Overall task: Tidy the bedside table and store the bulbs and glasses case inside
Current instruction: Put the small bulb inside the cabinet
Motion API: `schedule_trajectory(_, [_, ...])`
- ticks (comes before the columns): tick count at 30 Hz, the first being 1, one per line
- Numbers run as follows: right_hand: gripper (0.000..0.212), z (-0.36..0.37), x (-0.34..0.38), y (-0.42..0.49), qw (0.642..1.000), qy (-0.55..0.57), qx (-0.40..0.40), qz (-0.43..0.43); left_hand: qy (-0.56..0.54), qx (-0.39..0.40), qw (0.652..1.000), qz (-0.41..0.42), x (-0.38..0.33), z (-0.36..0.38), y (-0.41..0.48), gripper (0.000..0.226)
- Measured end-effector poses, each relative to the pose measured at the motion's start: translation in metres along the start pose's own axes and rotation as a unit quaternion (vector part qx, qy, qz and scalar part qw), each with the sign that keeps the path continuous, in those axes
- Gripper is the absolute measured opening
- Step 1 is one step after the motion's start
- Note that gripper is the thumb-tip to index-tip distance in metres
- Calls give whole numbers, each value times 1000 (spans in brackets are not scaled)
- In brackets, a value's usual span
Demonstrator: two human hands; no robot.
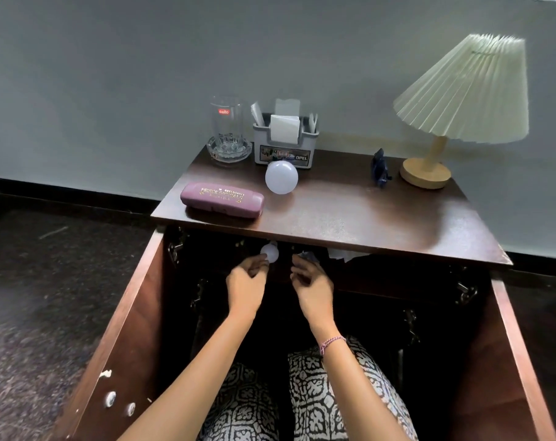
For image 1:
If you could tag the dark wooden cabinet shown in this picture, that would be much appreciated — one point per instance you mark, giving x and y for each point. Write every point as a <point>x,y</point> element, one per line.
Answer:
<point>351,211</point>

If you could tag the purple eyeglass case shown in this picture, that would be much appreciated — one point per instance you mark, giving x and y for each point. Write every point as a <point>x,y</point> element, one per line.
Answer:
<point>222,199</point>

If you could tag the table lamp with pleated shade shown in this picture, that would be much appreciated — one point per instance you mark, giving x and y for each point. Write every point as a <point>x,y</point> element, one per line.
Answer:
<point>466,91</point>

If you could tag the person's right hand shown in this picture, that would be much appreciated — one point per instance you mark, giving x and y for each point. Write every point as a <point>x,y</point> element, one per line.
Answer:
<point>317,293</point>

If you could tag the crumpled white paper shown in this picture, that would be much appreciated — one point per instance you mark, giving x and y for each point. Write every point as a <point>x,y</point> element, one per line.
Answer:
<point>346,255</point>

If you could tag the plain wooden cabinet door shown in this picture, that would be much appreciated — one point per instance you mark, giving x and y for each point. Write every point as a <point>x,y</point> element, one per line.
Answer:
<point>503,376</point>

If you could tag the clear drinking glass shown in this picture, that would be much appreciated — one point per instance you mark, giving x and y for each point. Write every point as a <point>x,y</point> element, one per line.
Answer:
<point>226,123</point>

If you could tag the person's right forearm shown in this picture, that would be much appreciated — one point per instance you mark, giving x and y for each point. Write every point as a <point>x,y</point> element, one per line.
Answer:
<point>351,376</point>

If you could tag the clear glass ashtray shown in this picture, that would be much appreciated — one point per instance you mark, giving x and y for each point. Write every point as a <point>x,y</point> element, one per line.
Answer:
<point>229,153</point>

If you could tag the small dark blue figurine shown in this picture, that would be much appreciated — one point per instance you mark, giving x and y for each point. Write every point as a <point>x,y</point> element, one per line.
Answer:
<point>380,169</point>

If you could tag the wooden cabinet door with knobs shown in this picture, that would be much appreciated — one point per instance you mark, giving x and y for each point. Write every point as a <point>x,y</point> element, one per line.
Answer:
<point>121,344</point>

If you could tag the person's left hand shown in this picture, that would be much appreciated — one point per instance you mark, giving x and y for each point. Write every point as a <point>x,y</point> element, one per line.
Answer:
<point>245,287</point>

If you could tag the white paper card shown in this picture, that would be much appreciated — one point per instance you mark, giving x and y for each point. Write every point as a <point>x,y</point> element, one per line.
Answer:
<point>257,114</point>
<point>312,122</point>

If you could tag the white notepad block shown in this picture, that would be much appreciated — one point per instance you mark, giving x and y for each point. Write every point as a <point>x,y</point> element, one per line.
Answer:
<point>284,128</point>

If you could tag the person's left fingers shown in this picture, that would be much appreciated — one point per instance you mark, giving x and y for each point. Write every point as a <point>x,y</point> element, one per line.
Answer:
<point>257,266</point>

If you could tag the person's right fingers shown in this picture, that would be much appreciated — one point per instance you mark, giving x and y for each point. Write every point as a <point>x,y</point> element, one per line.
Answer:
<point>301,270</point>

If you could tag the black white patterned trousers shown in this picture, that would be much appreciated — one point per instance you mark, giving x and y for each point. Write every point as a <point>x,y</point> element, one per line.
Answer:
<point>333,399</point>

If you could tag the small white light bulb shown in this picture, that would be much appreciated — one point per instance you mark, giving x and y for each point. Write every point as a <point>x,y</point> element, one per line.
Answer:
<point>271,252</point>

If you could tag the person's left forearm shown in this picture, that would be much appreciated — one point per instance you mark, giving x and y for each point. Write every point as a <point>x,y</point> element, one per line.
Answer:
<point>190,381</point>

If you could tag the white door knob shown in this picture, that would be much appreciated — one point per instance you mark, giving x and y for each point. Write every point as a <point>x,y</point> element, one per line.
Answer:
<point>110,398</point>
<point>130,409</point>

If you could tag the large white light bulb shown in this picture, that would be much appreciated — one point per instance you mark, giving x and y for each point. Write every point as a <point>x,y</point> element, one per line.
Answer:
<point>282,178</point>

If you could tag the metal cabinet hinge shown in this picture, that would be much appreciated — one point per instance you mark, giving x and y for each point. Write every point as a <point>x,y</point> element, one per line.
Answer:
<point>466,291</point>
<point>175,248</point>
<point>411,323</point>
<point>199,293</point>

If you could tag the grey desk organizer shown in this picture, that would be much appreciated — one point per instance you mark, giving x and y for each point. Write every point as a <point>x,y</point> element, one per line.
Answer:
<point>282,151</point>

